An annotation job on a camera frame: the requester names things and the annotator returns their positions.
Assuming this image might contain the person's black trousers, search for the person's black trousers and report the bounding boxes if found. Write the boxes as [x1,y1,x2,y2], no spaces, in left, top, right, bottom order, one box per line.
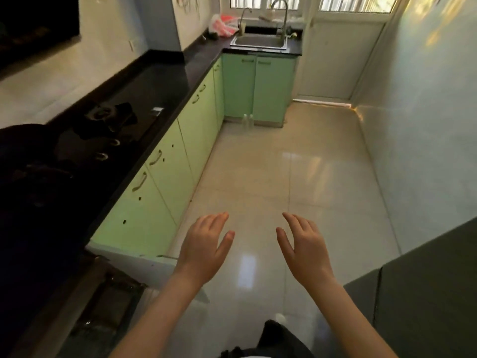
[219,319,318,358]

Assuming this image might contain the person's right forearm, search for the person's right forearm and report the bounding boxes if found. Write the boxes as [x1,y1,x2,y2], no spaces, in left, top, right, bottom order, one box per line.
[305,274,400,358]

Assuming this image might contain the grey furniture unit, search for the grey furniture unit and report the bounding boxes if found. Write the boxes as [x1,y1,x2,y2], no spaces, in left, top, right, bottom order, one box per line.
[342,216,477,358]

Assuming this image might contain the person's left hand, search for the person's left hand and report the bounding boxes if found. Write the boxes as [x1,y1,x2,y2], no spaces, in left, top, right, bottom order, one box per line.
[172,212,237,291]

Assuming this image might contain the black range hood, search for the black range hood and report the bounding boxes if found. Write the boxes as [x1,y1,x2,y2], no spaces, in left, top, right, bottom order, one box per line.
[0,0,81,70]

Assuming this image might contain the person's right hand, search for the person's right hand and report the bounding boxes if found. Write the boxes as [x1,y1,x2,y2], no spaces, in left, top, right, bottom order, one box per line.
[275,212,336,291]

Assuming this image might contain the round stove burner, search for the round stove burner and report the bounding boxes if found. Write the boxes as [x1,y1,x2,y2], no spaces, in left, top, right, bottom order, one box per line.
[79,101,139,141]

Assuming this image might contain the black wok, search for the black wok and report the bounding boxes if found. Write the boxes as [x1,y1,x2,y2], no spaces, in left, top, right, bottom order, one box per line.
[0,122,76,206]

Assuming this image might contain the person's left forearm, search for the person's left forearm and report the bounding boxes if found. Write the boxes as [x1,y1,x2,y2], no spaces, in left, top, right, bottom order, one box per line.
[109,271,210,358]

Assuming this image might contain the green base cupboard row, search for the green base cupboard row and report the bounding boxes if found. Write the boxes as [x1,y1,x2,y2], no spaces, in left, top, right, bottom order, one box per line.
[88,57,225,259]

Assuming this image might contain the white balcony door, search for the white balcony door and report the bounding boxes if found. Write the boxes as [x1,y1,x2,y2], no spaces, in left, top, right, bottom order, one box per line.
[297,12,389,102]

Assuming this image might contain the black gas stove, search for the black gas stove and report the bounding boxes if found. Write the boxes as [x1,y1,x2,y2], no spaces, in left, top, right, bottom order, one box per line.
[0,99,165,220]

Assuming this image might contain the small metal tap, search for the small metal tap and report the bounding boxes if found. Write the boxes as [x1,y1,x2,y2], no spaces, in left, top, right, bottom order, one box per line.
[238,6,254,36]

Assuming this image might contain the green edged cabinet door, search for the green edged cabinet door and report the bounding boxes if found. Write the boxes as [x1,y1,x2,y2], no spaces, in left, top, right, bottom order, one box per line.
[84,243,212,305]

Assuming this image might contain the metal sink faucet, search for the metal sink faucet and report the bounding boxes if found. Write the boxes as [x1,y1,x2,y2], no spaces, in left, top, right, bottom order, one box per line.
[268,0,291,38]

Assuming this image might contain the door threshold strip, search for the door threshold strip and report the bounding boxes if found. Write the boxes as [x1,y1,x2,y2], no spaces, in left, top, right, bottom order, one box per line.
[292,98,354,109]

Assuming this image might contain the pink plastic bag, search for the pink plastic bag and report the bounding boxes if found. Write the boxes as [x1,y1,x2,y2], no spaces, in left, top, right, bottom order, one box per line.
[207,13,240,36]

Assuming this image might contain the white barred window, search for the white barred window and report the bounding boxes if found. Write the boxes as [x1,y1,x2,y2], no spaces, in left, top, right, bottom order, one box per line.
[319,0,397,14]
[230,0,303,11]

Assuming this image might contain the green sink cabinet doors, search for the green sink cabinet doors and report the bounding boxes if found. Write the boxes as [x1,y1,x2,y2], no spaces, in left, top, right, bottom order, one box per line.
[221,52,300,128]

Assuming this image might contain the stainless steel sink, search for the stainless steel sink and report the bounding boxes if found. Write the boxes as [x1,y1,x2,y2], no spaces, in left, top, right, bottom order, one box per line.
[229,33,290,52]

